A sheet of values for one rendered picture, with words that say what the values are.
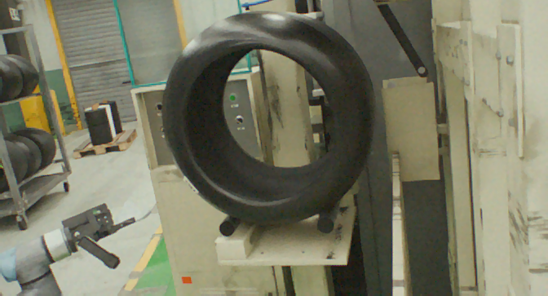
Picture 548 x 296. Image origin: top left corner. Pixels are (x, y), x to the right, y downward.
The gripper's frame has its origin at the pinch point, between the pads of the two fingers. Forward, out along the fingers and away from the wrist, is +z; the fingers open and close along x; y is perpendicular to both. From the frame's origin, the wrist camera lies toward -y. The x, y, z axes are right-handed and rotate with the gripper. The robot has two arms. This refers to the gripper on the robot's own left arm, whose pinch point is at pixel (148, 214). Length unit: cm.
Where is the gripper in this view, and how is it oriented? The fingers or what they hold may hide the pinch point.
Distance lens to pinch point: 127.6
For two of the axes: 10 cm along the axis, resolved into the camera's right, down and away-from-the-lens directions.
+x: -3.3, 1.8, 9.3
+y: -4.0, -9.2, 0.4
